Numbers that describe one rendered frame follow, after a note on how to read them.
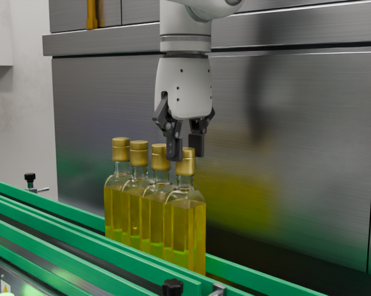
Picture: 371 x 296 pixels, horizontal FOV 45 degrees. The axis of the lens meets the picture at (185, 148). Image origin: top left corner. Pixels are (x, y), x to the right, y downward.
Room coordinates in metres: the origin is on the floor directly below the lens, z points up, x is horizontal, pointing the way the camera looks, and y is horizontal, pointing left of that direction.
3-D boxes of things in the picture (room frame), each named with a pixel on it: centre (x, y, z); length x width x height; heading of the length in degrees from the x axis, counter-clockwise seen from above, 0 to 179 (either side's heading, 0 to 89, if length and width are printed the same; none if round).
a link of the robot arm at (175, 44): (0.76, 0.00, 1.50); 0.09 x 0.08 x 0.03; 138
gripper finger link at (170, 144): (0.73, 0.03, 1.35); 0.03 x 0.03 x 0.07; 48
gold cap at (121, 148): (0.88, 0.13, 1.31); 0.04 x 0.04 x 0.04
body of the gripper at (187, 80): (0.76, 0.00, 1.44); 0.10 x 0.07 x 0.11; 138
